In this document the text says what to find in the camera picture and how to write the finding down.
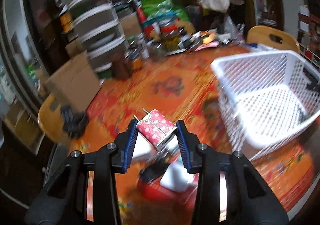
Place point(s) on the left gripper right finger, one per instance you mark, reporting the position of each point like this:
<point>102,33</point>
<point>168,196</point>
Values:
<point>188,143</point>

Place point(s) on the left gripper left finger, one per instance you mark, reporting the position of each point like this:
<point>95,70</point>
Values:
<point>125,142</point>

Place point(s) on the pink polka dot charger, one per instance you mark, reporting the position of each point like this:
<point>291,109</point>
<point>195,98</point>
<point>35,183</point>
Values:
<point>156,129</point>

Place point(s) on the white perforated plastic basket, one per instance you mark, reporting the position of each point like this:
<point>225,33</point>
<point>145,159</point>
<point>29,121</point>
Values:
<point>266,99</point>

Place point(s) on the white cube charger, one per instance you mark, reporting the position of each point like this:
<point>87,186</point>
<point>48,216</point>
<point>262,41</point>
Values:
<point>176,178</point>

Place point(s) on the red black object on table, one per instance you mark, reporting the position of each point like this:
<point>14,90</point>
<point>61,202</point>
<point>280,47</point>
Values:
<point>149,187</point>

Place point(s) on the black item on chair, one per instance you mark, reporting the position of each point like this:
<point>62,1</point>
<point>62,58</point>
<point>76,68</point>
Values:
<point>74,124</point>

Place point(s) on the cardboard box on chair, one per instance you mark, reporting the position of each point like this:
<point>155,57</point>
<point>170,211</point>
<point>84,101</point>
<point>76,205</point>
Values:
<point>74,84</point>

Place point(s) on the wooden chair left side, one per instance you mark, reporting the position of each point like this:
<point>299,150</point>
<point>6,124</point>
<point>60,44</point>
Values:
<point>50,120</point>

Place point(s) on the wooden chair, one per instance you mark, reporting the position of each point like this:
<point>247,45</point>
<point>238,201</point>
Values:
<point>50,120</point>
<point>272,37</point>

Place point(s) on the brown cardboard box background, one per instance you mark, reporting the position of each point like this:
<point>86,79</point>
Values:
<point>131,25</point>

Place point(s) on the wooden chair right side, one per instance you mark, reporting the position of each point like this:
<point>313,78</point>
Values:
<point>272,37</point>

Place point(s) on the green shopping bag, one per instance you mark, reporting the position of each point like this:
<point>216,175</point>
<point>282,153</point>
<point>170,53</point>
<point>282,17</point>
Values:
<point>153,8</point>

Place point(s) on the white plastic drawer tower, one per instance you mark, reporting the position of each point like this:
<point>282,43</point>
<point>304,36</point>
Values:
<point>99,31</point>

